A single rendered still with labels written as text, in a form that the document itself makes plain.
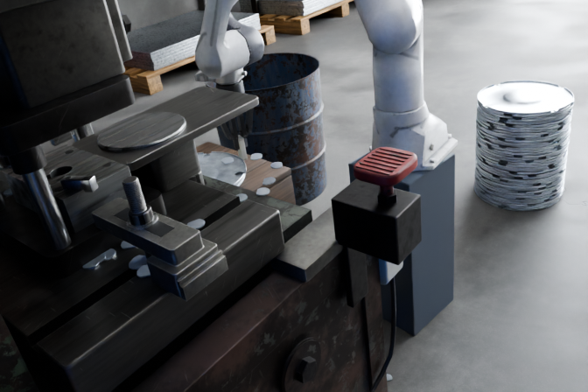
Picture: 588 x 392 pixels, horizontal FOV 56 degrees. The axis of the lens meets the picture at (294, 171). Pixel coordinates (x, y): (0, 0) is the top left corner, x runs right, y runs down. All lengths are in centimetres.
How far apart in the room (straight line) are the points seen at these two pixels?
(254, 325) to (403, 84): 70
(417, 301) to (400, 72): 58
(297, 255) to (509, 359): 86
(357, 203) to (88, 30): 37
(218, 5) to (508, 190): 114
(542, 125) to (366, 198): 121
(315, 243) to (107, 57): 34
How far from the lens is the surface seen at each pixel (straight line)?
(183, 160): 79
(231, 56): 135
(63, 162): 78
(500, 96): 196
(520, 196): 196
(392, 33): 110
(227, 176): 153
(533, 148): 188
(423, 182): 127
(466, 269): 172
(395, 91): 121
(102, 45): 67
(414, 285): 140
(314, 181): 205
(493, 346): 150
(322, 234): 74
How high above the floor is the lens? 106
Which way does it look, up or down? 28 degrees down
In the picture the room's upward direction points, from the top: 8 degrees counter-clockwise
